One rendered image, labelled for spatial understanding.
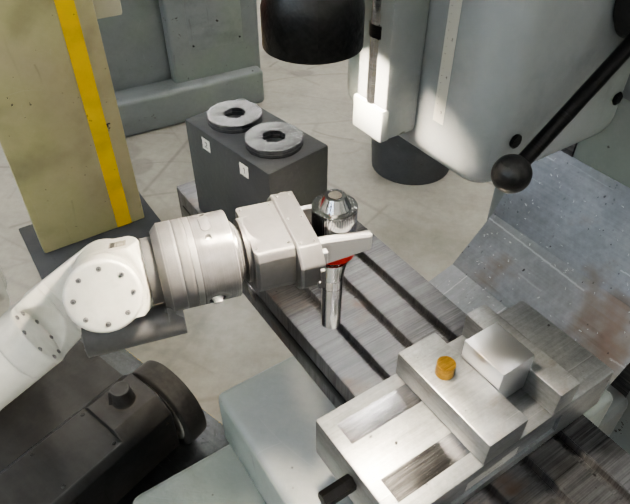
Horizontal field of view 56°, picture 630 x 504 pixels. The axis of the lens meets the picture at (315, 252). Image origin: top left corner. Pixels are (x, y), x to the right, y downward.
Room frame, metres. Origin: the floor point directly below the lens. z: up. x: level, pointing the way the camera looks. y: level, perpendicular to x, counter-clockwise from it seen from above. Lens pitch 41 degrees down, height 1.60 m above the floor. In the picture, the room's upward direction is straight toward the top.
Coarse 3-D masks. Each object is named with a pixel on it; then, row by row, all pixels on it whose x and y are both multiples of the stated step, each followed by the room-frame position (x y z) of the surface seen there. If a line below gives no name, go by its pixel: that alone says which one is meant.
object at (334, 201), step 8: (328, 192) 0.49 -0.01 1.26; (336, 192) 0.48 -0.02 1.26; (344, 192) 0.49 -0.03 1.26; (320, 200) 0.48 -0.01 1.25; (328, 200) 0.47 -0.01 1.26; (336, 200) 0.47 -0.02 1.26; (344, 200) 0.47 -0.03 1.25; (320, 208) 0.47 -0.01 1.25; (328, 208) 0.47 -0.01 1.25; (336, 208) 0.47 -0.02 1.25; (344, 208) 0.47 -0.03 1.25
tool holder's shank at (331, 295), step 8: (344, 264) 0.47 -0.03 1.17; (328, 272) 0.47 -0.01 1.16; (336, 272) 0.47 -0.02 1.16; (328, 280) 0.47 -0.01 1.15; (336, 280) 0.47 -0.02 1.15; (328, 288) 0.47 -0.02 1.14; (336, 288) 0.47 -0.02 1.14; (328, 296) 0.47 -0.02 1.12; (336, 296) 0.47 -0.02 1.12; (328, 304) 0.47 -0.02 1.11; (336, 304) 0.47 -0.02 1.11; (328, 312) 0.47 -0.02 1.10; (336, 312) 0.47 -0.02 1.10; (328, 320) 0.47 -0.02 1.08; (336, 320) 0.47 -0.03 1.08; (328, 328) 0.47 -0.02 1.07
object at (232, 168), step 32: (192, 128) 0.86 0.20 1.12; (224, 128) 0.83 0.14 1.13; (256, 128) 0.82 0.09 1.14; (288, 128) 0.82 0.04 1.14; (192, 160) 0.87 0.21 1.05; (224, 160) 0.80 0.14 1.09; (256, 160) 0.75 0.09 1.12; (288, 160) 0.75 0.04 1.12; (320, 160) 0.78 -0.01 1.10; (224, 192) 0.81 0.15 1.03; (256, 192) 0.74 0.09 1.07; (320, 192) 0.78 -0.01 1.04
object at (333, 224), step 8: (352, 200) 0.49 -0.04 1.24; (312, 208) 0.48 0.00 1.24; (352, 208) 0.47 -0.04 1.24; (312, 216) 0.47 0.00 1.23; (320, 216) 0.46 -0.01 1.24; (328, 216) 0.46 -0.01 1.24; (336, 216) 0.46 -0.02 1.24; (344, 216) 0.46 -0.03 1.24; (352, 216) 0.46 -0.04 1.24; (312, 224) 0.47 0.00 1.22; (320, 224) 0.46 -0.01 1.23; (328, 224) 0.46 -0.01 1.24; (336, 224) 0.46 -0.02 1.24; (344, 224) 0.46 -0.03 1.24; (352, 224) 0.47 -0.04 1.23; (320, 232) 0.46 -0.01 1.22; (328, 232) 0.46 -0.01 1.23; (336, 232) 0.46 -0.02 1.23; (344, 232) 0.46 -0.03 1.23
